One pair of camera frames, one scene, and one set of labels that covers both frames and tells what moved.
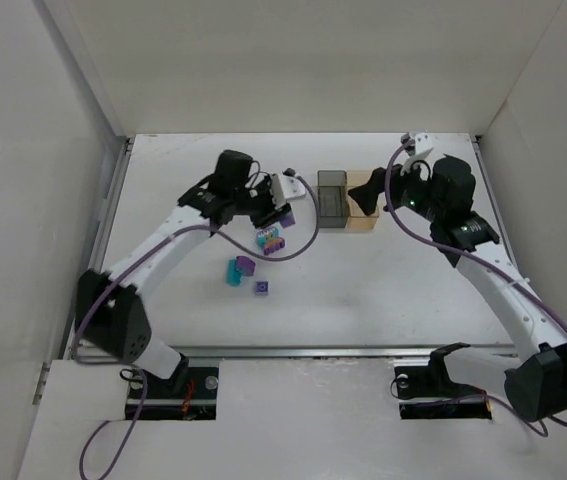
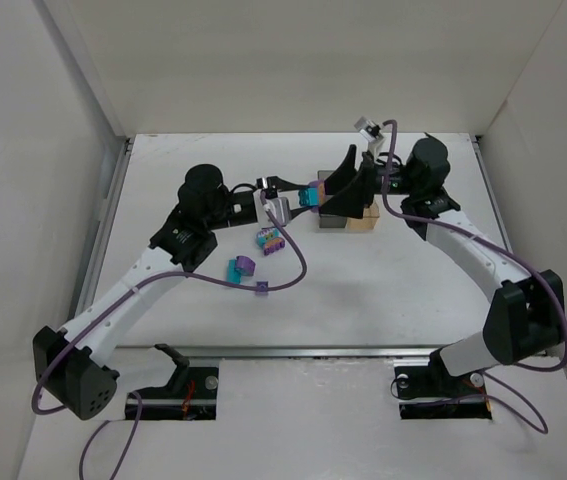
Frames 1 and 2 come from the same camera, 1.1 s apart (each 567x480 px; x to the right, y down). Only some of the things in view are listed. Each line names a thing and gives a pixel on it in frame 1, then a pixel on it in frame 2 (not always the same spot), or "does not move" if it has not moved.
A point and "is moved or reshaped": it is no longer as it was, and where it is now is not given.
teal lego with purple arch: x=237 y=267 does not move
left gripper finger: x=273 y=217 -> x=293 y=213
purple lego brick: x=288 y=221 is moved or reshaped
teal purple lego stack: x=269 y=239 does not move
